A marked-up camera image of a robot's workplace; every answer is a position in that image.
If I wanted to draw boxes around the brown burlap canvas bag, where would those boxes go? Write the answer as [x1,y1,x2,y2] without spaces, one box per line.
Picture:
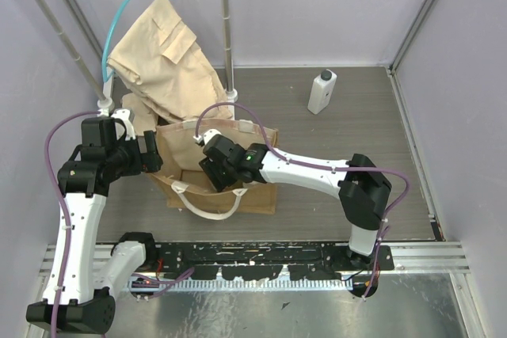
[148,120,278,220]

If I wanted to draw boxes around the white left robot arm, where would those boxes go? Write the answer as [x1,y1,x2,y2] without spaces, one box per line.
[26,109,162,336]

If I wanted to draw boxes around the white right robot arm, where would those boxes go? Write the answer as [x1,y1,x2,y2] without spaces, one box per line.
[196,129,391,270]

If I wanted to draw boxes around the beige cloth trousers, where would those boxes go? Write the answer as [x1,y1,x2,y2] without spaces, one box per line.
[106,0,227,123]

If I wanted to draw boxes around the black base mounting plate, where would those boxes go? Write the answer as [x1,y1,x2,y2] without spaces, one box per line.
[138,241,395,281]

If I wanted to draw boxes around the white rectangular bottle dark cap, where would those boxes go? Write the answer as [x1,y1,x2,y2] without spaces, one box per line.
[307,69,337,115]

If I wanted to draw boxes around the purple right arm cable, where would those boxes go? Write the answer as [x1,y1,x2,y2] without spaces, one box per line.
[193,102,410,299]

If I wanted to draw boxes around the white slotted cable duct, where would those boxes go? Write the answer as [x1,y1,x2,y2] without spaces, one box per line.
[122,277,353,292]

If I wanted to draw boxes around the aluminium frame rail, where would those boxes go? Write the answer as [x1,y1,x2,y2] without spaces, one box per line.
[39,241,471,275]

